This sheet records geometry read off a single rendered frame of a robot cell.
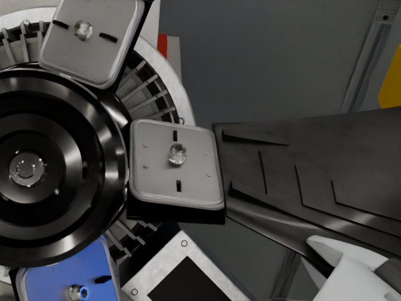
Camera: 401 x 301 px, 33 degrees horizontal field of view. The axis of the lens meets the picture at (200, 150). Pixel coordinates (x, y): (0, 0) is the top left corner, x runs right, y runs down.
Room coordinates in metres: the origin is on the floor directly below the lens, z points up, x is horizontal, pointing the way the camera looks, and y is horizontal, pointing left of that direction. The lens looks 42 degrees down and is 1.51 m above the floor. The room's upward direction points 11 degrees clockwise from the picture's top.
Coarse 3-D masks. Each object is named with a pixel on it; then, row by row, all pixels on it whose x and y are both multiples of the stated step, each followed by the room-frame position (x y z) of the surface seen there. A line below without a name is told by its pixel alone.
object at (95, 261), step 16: (96, 240) 0.32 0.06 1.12; (80, 256) 0.30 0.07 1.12; (96, 256) 0.31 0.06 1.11; (32, 272) 0.27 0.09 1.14; (48, 272) 0.27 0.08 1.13; (64, 272) 0.28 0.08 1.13; (80, 272) 0.29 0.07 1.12; (96, 272) 0.30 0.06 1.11; (112, 272) 0.31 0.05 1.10; (32, 288) 0.26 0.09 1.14; (48, 288) 0.27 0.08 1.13; (64, 288) 0.27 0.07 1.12; (96, 288) 0.29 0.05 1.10; (112, 288) 0.30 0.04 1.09
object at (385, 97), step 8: (400, 48) 0.76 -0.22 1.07; (400, 56) 0.75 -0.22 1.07; (392, 64) 0.76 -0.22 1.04; (400, 64) 0.74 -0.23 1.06; (392, 72) 0.75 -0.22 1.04; (400, 72) 0.73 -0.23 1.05; (384, 80) 0.77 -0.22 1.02; (392, 80) 0.75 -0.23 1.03; (400, 80) 0.73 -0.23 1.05; (384, 88) 0.76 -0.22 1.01; (392, 88) 0.74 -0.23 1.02; (400, 88) 0.72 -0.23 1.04; (384, 96) 0.75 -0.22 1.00; (392, 96) 0.73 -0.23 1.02; (400, 96) 0.71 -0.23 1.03; (384, 104) 0.74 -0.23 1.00; (392, 104) 0.72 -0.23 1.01; (400, 104) 0.70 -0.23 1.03
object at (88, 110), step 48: (0, 96) 0.30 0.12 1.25; (48, 96) 0.31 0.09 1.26; (96, 96) 0.32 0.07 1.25; (0, 144) 0.29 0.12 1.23; (48, 144) 0.30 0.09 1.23; (96, 144) 0.30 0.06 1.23; (0, 192) 0.27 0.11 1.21; (48, 192) 0.28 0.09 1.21; (96, 192) 0.28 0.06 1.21; (0, 240) 0.25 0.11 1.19; (48, 240) 0.26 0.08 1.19
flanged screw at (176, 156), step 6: (174, 144) 0.35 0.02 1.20; (180, 144) 0.35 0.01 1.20; (174, 150) 0.34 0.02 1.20; (180, 150) 0.35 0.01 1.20; (168, 156) 0.34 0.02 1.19; (174, 156) 0.34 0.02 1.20; (180, 156) 0.34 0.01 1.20; (186, 156) 0.35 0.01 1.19; (174, 162) 0.34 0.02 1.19; (180, 162) 0.34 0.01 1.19
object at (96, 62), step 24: (72, 0) 0.42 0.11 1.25; (96, 0) 0.41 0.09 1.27; (120, 0) 0.40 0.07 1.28; (72, 24) 0.40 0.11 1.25; (96, 24) 0.39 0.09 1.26; (120, 24) 0.38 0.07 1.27; (48, 48) 0.40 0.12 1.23; (72, 48) 0.39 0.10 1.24; (96, 48) 0.37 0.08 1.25; (120, 48) 0.36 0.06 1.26; (72, 72) 0.37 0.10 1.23; (96, 72) 0.36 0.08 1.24
